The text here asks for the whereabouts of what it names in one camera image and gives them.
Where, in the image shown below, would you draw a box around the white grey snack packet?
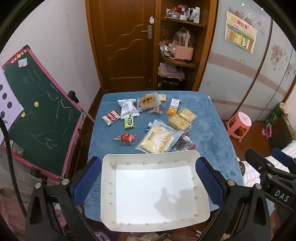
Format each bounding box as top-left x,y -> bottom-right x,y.
117,98 -> 140,120

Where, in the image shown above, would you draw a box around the pink toy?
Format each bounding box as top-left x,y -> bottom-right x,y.
261,127 -> 273,139

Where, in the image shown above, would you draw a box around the pink framed green chalkboard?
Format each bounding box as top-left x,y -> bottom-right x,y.
1,45 -> 95,181

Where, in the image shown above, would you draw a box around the white plastic tray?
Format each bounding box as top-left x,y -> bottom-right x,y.
100,149 -> 211,232

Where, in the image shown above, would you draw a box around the white paper with black dots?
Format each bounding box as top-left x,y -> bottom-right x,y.
0,70 -> 23,130

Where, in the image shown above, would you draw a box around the red candy packet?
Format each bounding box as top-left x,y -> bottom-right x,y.
114,133 -> 136,145

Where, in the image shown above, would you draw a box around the pink plastic stool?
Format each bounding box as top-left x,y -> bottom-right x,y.
226,111 -> 252,142

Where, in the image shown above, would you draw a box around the green printed carton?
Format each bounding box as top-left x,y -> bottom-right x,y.
265,104 -> 284,128

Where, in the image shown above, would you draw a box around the wall poster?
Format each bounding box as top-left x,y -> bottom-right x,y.
224,10 -> 258,53

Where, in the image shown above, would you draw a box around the green snack packet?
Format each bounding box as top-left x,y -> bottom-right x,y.
124,116 -> 136,129

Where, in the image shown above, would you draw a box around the dark red date packet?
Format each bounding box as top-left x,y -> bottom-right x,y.
172,132 -> 196,152

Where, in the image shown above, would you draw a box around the black box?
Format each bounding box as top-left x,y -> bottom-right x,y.
161,78 -> 183,91

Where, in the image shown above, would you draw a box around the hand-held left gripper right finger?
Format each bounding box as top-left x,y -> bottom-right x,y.
196,157 -> 272,241

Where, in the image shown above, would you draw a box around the large cream cracker bag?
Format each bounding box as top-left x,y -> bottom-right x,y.
136,119 -> 183,154

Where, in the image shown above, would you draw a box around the red white cookie packet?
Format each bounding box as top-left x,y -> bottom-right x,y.
102,110 -> 121,126

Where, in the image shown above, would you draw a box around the folded pink clothes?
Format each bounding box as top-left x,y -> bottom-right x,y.
158,63 -> 185,80

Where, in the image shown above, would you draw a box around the clear brown biscuit packet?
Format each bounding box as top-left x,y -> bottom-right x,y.
137,92 -> 161,112

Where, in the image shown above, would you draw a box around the dark wooden cabinet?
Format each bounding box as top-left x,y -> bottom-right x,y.
268,113 -> 296,151

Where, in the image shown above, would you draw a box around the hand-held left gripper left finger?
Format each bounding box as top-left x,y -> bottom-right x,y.
24,156 -> 102,241

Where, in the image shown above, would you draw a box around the brown wooden door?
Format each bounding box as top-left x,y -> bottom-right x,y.
85,0 -> 160,90

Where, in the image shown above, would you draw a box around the row of cosmetic bottles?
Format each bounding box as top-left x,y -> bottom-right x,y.
165,6 -> 200,24

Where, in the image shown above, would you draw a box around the blue plush table cloth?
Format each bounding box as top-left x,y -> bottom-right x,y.
84,91 -> 244,222

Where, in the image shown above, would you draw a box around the orange white snack packet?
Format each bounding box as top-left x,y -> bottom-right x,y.
166,98 -> 180,116

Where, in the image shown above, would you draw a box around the silver door handle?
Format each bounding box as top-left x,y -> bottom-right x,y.
141,25 -> 153,39

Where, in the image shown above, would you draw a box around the pile of shiny wrappers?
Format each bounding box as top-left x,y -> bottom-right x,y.
159,40 -> 174,57

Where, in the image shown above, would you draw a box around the clear rice cracker packet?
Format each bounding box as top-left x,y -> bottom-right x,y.
168,114 -> 190,131
179,108 -> 197,123

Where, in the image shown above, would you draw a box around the white checked bedding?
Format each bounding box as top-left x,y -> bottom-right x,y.
237,144 -> 296,188

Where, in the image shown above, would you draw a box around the black cable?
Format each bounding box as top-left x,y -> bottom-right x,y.
0,118 -> 28,220

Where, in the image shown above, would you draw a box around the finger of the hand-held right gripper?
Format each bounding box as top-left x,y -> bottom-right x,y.
245,149 -> 296,181
272,148 -> 296,166

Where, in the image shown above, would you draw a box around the wooden corner shelf unit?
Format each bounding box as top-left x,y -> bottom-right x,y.
154,0 -> 219,91

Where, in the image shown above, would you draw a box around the pink basket with clear dome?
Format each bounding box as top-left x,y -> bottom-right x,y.
172,28 -> 194,61

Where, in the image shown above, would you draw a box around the floral sliding door wardrobe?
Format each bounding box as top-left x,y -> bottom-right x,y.
199,0 -> 296,122

